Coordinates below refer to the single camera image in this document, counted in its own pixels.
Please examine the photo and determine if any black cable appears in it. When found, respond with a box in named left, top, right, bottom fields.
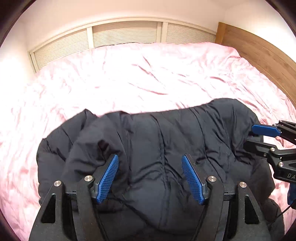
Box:
left=267, top=203, right=293, bottom=229

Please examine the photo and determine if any white louvered wall panel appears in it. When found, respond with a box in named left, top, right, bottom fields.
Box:
left=29, top=17, right=216, bottom=73

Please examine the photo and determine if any wooden headboard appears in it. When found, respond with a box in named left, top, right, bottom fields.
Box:
left=215, top=22, right=296, bottom=105

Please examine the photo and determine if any pink bed sheet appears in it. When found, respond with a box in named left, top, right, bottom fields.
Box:
left=1, top=43, right=295, bottom=240

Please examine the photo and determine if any black puffer jacket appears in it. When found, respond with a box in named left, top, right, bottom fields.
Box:
left=37, top=98, right=285, bottom=240

